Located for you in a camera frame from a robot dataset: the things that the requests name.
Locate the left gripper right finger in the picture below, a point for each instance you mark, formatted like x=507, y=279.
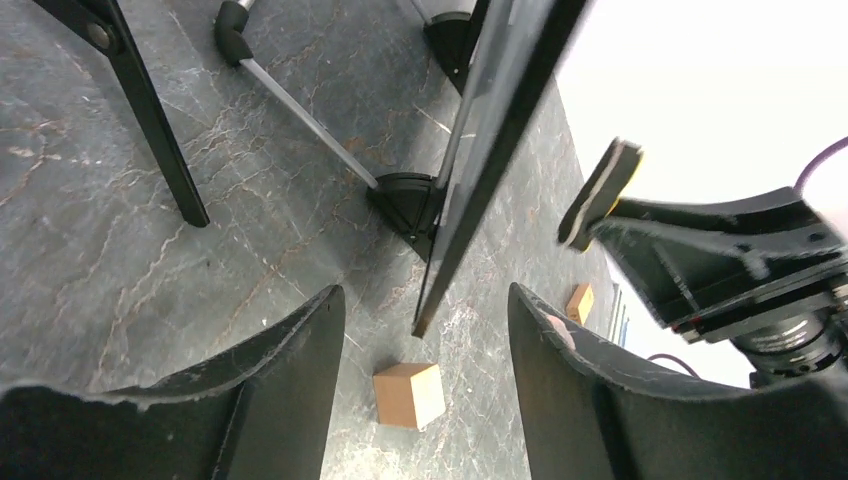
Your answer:
x=593, y=410

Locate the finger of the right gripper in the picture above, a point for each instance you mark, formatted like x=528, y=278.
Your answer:
x=778, y=210
x=682, y=274

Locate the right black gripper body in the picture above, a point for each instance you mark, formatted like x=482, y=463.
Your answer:
x=802, y=262

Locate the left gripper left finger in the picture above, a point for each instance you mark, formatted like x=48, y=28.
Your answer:
x=258, y=410

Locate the black framed whiteboard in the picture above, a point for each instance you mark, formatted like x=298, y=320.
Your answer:
x=512, y=63

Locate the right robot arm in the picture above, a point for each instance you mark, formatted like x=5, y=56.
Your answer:
x=802, y=337

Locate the flat wooden block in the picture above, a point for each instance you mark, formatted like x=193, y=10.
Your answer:
x=580, y=303

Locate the small wooden cube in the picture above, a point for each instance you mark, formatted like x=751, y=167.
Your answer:
x=409, y=395

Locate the whiteboard wire stand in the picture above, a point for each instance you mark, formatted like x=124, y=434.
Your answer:
x=352, y=74

